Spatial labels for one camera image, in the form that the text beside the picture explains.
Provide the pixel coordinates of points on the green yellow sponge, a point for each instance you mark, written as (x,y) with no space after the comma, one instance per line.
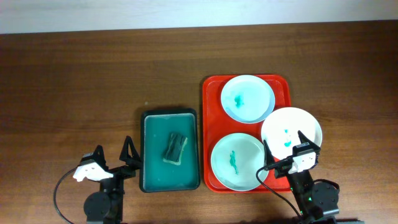
(174,150)

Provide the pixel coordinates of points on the dark green water tray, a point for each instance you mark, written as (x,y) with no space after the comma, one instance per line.
(158,175)

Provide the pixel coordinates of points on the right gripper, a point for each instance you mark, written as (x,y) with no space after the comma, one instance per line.
(304,140)

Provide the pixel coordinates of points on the white plate green stain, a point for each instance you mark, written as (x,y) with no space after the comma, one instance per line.
(280,130)

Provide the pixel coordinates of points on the light blue plate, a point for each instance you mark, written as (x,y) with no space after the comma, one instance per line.
(247,99)

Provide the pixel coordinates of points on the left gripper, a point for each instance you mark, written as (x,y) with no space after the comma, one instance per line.
(116,171)

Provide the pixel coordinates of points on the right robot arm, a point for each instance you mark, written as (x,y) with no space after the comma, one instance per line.
(317,200)

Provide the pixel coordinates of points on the pale green plate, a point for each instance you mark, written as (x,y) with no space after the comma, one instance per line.
(236,161)

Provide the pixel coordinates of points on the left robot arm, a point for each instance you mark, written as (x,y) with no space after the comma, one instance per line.
(106,205)

